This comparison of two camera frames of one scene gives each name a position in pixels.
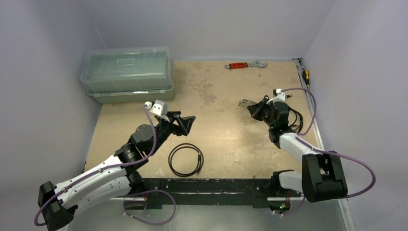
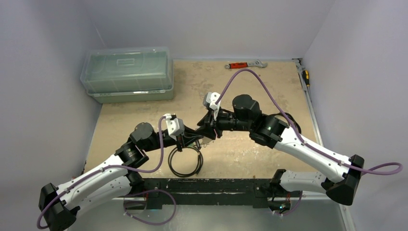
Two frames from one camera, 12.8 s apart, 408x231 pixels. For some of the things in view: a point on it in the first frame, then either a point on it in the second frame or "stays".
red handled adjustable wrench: (258, 62) stays
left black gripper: (184, 122) → (186, 137)
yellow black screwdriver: (305, 75) stays
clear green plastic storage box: (116, 74) stays
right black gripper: (263, 109) → (212, 121)
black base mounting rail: (256, 191) stays
